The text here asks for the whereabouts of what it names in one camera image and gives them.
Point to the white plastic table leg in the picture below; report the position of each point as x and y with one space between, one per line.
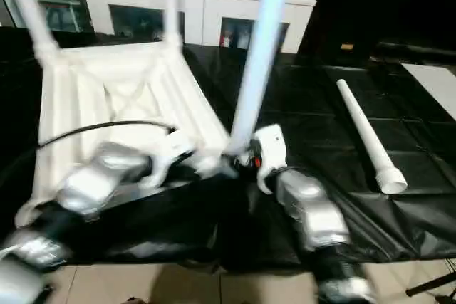
28 12
171 5
363 129
260 55

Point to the white plastic table top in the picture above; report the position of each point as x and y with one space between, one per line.
92 90

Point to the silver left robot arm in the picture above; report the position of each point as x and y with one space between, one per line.
100 176

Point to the black work mat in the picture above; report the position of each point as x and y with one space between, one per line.
320 97

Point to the small yellow tag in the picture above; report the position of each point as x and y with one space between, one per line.
347 46

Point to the white flat board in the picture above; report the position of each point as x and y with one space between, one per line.
436 83

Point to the black folding stand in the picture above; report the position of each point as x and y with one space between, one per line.
431 284

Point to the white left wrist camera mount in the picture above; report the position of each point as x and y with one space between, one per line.
171 151

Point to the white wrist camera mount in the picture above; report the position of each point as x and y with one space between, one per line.
271 144
171 151

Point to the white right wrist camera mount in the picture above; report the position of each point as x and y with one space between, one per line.
271 144

